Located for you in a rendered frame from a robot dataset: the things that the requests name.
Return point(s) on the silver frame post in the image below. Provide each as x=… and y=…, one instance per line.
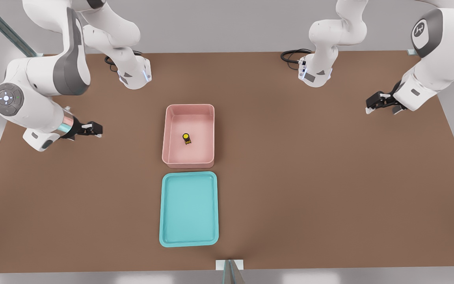
x=229, y=270
x=2, y=27
x=411, y=52

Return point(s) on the yellow black button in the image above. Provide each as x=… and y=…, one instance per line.
x=186, y=137

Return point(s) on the pink plastic box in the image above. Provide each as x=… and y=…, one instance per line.
x=172, y=154

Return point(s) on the pale blue-green tray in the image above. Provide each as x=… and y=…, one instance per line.
x=188, y=209

